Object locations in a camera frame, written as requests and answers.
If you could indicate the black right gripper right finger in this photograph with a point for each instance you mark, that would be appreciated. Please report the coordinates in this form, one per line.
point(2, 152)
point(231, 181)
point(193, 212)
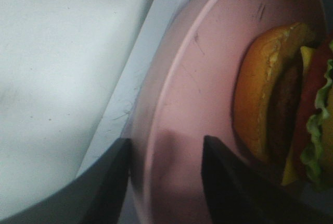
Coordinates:
point(236, 194)

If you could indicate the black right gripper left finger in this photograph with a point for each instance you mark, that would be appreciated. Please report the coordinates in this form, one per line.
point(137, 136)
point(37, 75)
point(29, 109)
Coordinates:
point(96, 196)

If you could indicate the pink round plate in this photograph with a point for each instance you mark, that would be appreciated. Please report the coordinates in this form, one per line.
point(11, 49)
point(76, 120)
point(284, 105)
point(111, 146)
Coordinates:
point(188, 93)

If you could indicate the burger with lettuce and cheese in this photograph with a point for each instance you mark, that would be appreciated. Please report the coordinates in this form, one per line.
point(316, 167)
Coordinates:
point(283, 103)

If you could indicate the white microwave oven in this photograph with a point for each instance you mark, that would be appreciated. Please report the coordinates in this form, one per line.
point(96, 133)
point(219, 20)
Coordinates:
point(112, 124)

